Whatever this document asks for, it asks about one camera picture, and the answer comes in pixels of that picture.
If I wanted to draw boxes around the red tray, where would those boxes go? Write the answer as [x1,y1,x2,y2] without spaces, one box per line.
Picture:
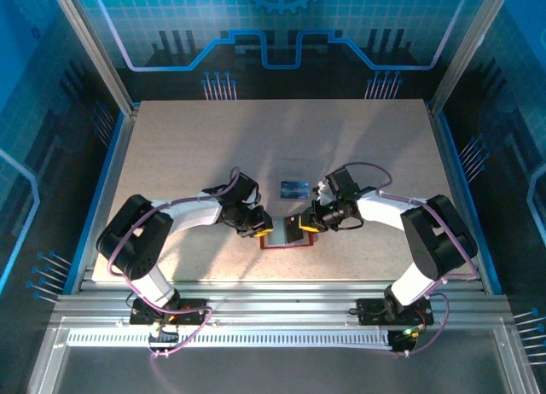
[258,217,317,251]

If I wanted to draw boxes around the black credit card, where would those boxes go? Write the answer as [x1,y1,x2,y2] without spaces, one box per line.
[284,216,303,243]

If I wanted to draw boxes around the blue credit card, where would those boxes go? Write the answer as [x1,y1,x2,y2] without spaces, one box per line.
[280,179,311,200]

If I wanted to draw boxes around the clear plastic card tray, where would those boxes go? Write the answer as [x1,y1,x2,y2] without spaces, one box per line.
[272,154,320,203]

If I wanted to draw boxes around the grey metal shelf plate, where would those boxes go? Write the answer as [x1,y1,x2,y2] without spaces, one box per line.
[53,346,513,394]

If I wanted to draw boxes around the black controller board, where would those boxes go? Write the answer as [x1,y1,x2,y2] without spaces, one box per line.
[390,327,421,355]

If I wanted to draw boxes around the aluminium front rail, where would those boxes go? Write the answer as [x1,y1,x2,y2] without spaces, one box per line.
[49,280,515,329]

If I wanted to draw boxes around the purple cable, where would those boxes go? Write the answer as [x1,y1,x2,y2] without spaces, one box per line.
[340,161,481,359]
[106,166,242,361]

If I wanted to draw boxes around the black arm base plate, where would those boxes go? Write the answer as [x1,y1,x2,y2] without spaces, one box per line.
[129,298,210,327]
[356,298,435,327]

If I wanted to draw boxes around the white slotted cable duct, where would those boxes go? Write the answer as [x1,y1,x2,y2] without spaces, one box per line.
[66,328,393,349]

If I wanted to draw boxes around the aluminium side rail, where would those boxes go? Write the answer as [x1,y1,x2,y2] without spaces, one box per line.
[425,99,504,295]
[63,101,141,295]

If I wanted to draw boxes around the aluminium frame post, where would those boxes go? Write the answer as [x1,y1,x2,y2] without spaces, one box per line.
[47,0,140,116]
[430,0,515,113]

